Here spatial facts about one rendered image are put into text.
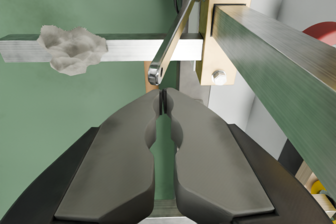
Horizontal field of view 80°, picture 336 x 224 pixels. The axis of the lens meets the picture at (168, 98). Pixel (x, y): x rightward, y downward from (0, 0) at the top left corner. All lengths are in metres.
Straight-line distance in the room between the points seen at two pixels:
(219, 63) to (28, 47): 0.25
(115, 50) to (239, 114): 0.49
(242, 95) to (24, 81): 1.28
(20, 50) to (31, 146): 1.60
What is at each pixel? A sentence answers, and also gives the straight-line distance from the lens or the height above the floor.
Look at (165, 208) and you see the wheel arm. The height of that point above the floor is 0.95.
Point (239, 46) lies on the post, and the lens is 0.18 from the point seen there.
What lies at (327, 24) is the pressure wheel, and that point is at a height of 0.89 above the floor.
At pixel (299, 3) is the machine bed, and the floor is 0.69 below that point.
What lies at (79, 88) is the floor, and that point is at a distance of 1.40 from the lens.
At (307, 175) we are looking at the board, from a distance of 0.48.
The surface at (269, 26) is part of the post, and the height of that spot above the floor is 0.97.
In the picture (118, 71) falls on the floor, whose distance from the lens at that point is 1.27.
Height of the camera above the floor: 1.12
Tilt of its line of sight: 57 degrees down
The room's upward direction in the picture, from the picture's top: 177 degrees clockwise
